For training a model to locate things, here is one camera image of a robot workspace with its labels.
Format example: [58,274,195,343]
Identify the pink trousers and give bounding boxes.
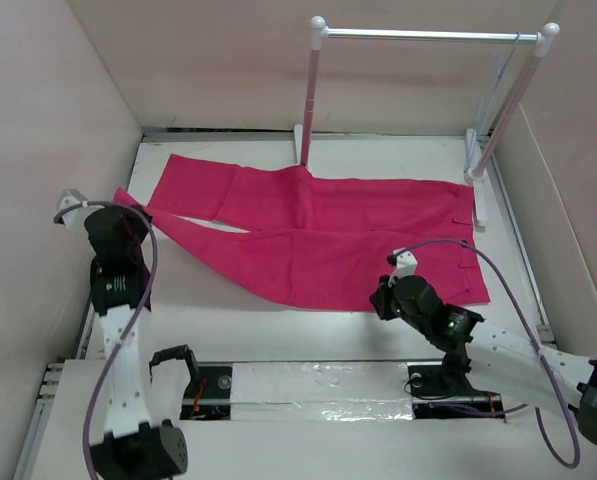
[112,153,492,314]

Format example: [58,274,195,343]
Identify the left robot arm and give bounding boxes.
[81,202,201,479]

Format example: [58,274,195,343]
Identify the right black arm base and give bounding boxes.
[403,354,506,419]

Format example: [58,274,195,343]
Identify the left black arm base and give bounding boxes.
[149,344,233,421]

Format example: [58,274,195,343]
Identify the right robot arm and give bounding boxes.
[370,275,597,446]

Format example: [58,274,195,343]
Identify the silver taped centre panel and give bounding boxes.
[230,361,414,422]

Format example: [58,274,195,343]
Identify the white clothes rack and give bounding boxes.
[293,16,560,228]

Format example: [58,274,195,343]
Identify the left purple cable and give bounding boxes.
[52,199,160,480]

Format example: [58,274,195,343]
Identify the purple cable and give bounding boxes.
[387,238,582,470]
[52,199,160,480]

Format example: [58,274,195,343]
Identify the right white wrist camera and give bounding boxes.
[387,249,418,287]

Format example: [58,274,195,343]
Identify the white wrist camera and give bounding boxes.
[54,189,94,234]
[387,249,418,287]

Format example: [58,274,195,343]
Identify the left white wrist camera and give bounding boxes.
[54,189,94,234]

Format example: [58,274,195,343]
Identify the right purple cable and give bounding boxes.
[387,238,582,470]

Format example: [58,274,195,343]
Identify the light blue wire hanger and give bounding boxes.
[464,31,521,173]

